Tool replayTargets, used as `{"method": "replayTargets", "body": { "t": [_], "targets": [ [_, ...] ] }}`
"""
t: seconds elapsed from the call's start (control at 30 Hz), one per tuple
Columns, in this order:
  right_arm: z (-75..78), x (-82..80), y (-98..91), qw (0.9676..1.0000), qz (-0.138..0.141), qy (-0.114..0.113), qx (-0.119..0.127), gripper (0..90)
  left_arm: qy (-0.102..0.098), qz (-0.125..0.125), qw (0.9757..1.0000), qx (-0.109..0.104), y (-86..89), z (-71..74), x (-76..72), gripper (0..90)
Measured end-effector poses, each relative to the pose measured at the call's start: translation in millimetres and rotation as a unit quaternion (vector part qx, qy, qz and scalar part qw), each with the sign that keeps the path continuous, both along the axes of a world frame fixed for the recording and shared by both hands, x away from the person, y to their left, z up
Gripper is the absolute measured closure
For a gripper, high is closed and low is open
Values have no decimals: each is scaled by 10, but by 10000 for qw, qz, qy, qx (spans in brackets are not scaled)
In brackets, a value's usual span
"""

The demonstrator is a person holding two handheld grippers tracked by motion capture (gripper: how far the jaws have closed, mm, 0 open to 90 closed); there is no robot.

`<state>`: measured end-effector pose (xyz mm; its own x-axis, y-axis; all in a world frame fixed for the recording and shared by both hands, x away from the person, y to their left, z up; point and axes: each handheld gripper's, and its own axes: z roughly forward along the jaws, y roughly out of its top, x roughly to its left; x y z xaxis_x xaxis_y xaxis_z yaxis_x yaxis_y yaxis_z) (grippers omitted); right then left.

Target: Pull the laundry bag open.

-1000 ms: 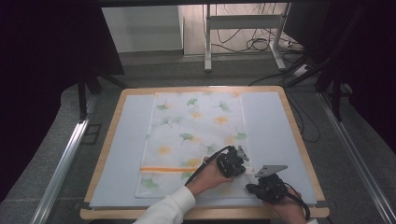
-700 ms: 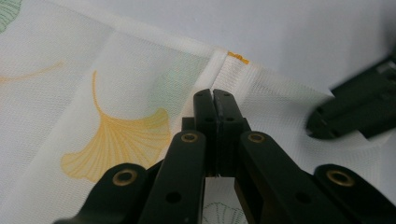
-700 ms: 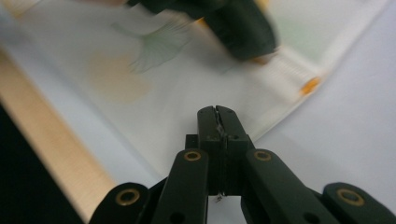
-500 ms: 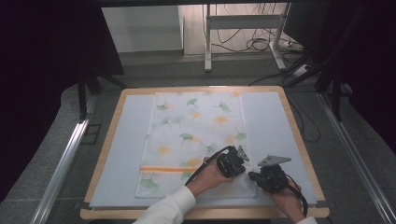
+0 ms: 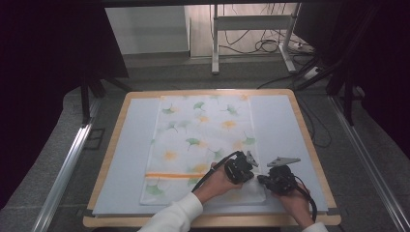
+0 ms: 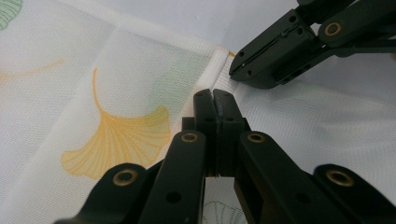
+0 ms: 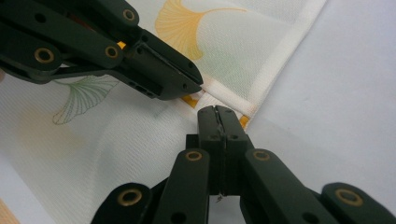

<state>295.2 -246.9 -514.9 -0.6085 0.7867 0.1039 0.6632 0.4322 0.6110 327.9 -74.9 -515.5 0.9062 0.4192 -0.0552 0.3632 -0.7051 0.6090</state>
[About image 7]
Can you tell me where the white ginkgo leaf print pillowcase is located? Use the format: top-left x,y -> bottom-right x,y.
0,0 -> 329,224

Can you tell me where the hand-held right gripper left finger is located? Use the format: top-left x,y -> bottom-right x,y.
186,105 -> 226,196

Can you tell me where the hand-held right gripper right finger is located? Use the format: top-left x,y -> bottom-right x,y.
216,105 -> 255,197

